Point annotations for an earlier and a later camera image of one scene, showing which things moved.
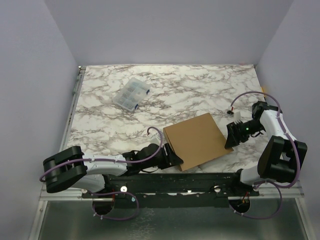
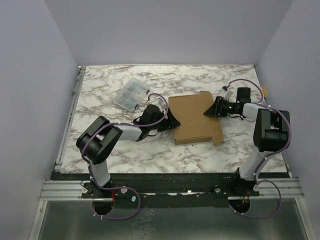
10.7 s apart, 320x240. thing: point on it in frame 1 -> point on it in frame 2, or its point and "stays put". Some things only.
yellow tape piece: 263,91 stays put
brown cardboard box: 196,141 -> 194,126
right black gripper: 235,133 -> 219,106
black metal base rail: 174,190 stays put
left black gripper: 171,159 -> 170,123
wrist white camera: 235,114 -> 227,94
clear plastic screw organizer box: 130,96 stays put
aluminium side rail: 80,74 stays put
